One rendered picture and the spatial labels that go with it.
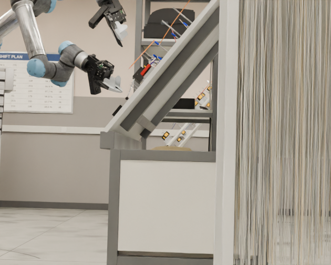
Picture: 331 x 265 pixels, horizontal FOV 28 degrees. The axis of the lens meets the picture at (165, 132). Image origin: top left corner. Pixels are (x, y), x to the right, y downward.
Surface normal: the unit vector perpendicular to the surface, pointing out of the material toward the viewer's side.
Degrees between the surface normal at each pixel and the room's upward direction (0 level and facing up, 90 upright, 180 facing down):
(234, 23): 90
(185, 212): 90
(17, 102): 90
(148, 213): 90
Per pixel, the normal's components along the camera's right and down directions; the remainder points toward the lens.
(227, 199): -0.01, -0.04
